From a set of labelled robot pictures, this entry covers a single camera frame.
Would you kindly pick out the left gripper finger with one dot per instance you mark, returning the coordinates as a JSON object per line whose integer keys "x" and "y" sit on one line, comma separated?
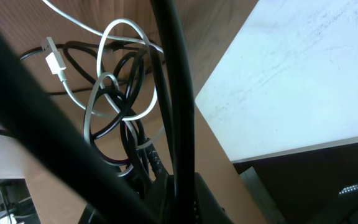
{"x": 205, "y": 208}

